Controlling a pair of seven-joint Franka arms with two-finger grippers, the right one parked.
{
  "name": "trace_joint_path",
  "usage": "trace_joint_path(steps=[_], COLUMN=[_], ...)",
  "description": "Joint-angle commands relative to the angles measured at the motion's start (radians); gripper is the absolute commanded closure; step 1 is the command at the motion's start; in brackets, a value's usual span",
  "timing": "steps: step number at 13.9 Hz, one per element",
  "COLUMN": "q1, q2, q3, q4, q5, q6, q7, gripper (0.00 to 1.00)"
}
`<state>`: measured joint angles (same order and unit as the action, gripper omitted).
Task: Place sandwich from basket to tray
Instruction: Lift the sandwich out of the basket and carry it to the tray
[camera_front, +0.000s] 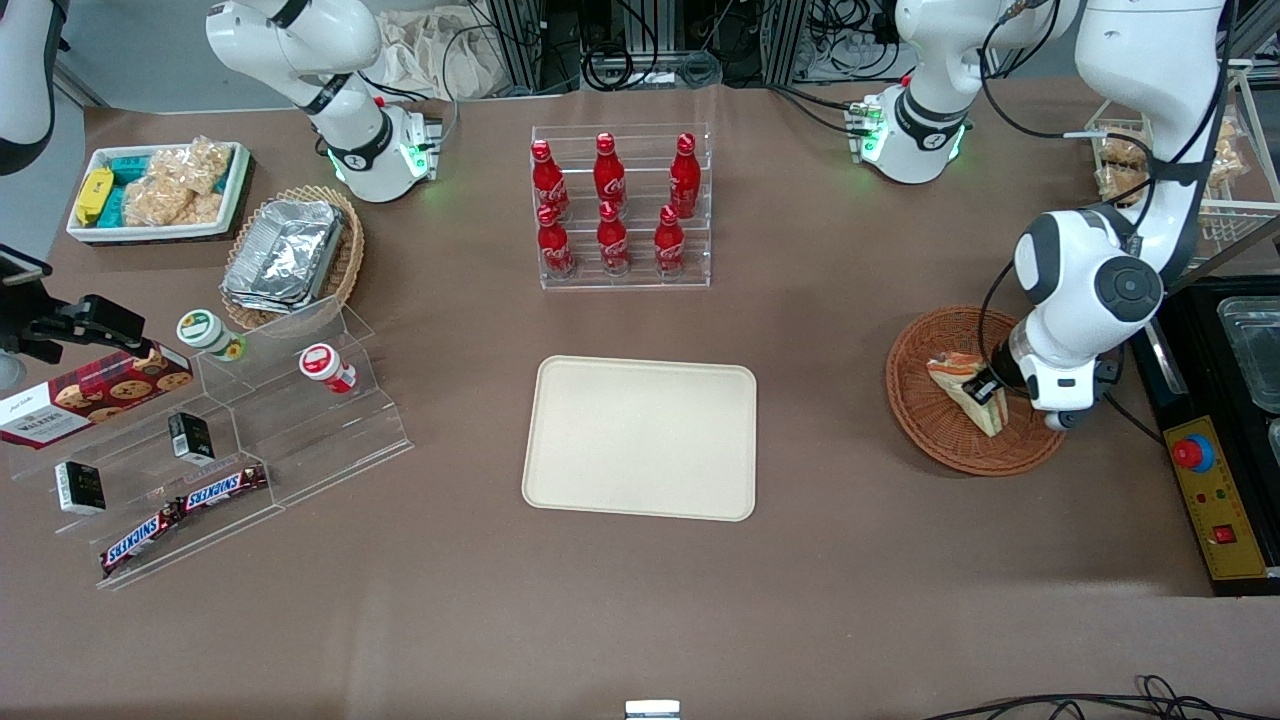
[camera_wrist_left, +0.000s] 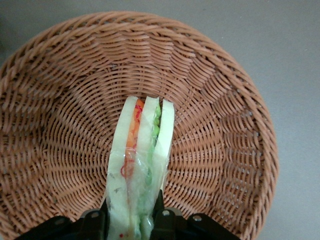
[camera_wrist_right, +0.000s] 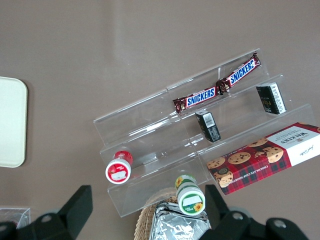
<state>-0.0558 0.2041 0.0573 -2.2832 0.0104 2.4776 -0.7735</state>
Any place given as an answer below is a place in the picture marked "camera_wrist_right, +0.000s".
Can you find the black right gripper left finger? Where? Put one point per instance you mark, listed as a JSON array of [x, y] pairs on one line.
[[75, 215]]

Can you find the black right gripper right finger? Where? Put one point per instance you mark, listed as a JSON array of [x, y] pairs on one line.
[[225, 225]]

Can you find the oval light wicker basket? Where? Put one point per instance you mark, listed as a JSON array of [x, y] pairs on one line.
[[145, 220]]

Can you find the beige plastic tray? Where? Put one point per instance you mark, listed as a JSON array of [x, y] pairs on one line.
[[12, 122]]

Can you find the green lidded yogurt cup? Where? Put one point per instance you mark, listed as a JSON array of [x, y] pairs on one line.
[[191, 200]]

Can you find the silver foil container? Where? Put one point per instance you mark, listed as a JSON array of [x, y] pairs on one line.
[[175, 226]]

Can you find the clear acrylic bottle rack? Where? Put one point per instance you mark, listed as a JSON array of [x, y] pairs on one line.
[[20, 215]]

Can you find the red lidded yogurt cup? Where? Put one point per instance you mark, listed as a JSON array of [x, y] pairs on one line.
[[118, 171]]

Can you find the red tartan cookie box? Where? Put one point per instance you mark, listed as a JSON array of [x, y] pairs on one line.
[[262, 160]]

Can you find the small black box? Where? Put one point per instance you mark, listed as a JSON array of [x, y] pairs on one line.
[[210, 126], [271, 98]]

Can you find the clear acrylic stepped display stand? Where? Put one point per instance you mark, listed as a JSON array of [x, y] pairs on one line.
[[140, 125], [240, 117]]

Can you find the Snickers chocolate bar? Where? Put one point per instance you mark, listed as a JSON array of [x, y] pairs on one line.
[[200, 97], [241, 72]]

